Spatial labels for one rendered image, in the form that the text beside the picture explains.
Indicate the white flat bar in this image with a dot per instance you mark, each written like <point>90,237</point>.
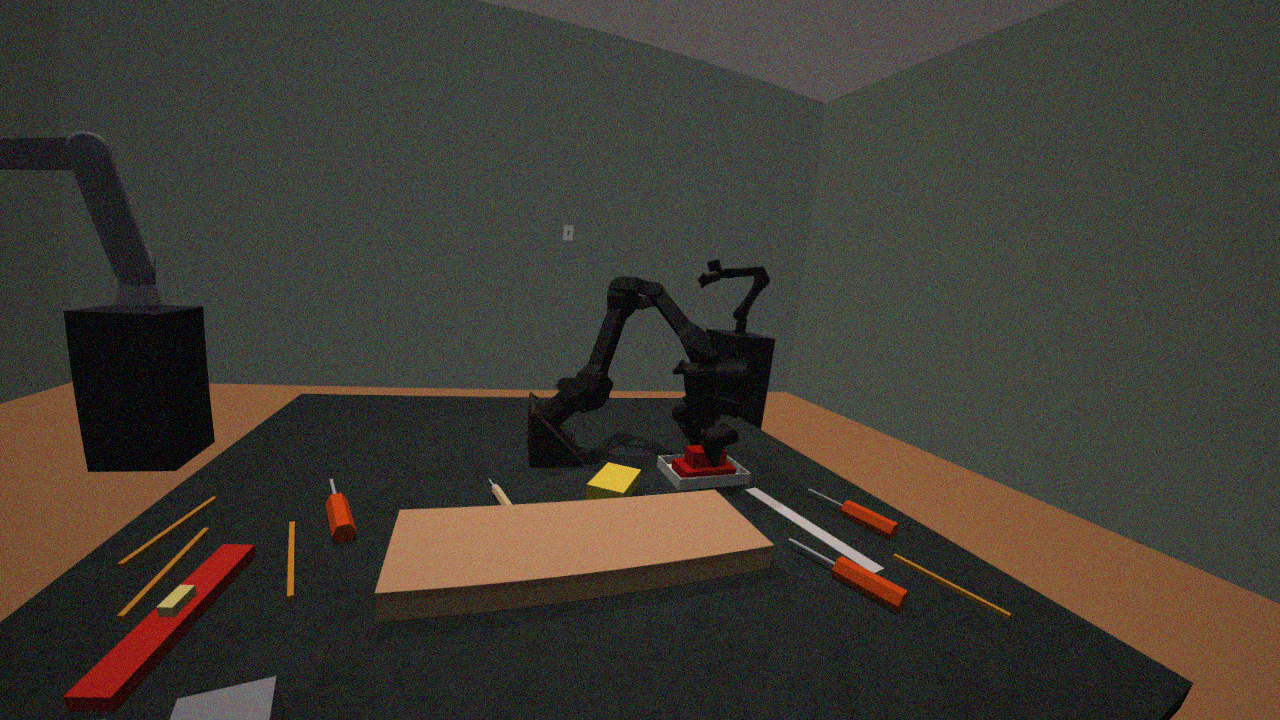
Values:
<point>814,530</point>

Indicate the tan wooden floor panel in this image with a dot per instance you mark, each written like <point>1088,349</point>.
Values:
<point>452,561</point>

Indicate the orange-handled awl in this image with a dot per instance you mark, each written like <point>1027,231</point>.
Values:
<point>867,518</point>
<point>339,516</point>
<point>885,592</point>

